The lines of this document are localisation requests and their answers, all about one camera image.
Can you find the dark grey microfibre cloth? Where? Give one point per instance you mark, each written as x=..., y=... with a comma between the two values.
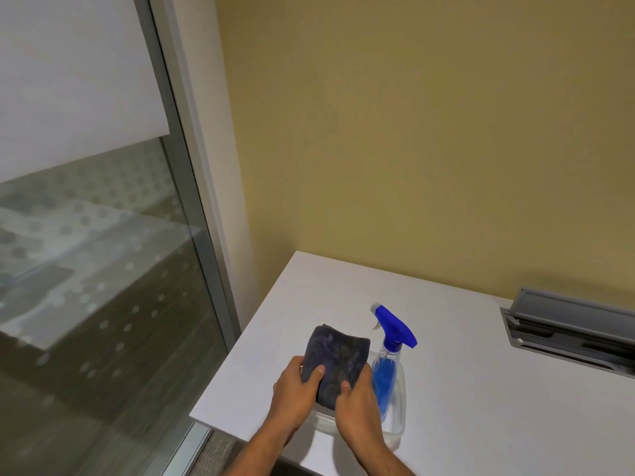
x=337, y=351

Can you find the person's left hand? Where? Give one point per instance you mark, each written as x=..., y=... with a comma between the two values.
x=292, y=401

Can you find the blue spray bottle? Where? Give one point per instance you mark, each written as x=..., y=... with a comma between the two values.
x=392, y=327

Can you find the frosted dotted glass partition panel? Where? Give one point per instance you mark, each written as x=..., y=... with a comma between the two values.
x=89, y=242

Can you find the aluminium partition frame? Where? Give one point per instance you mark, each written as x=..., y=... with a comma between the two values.
x=183, y=143

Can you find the person's right hand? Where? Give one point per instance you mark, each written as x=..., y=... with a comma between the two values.
x=359, y=416

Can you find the clear plastic container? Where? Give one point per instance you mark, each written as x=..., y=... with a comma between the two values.
x=397, y=416

